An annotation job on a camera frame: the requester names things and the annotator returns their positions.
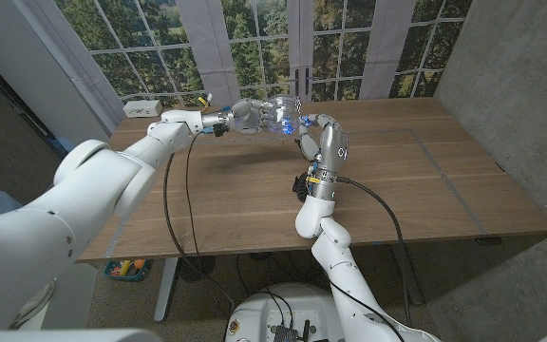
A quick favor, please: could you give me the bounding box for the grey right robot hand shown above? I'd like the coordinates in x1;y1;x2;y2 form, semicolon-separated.
296;112;349;175

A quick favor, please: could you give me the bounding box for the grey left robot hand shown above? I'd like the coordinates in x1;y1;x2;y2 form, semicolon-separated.
225;98;274;136

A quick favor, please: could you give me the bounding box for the clear glass hinged jar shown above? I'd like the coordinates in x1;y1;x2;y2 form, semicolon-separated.
263;93;304;136

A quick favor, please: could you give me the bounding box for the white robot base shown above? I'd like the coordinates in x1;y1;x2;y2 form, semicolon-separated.
224;282;350;342

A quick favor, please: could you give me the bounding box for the printed window backdrop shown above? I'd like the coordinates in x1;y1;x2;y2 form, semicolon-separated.
11;0;474;106

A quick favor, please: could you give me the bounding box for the white power strip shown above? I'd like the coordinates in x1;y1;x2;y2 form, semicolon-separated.
122;99;163;119

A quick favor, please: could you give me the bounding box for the black round floor disc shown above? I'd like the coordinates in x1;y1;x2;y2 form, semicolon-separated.
178;256;217;284

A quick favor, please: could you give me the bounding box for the grey concrete print backdrop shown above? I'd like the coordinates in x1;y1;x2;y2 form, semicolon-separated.
432;0;547;333

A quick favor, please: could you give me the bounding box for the white table leg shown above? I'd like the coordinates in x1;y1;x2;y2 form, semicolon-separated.
153;257;179;324

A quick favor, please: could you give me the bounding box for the teal basket with toys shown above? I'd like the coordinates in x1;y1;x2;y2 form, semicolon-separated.
104;258;151;282

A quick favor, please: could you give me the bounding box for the white partition panel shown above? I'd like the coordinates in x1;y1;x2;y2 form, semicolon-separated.
0;0;118;143

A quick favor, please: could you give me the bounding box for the white sneaker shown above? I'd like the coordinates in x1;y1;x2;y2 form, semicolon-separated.
10;279;57;330

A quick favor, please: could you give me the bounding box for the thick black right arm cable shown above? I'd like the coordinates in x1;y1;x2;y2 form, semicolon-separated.
334;175;417;333

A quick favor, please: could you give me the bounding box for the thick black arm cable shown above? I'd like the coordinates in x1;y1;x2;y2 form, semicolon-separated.
161;151;236;314
334;175;417;333

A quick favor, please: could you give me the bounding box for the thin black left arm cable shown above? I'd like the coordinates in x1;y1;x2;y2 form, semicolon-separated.
185;131;204;260

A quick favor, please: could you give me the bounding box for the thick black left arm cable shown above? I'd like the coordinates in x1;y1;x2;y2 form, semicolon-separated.
161;151;236;314

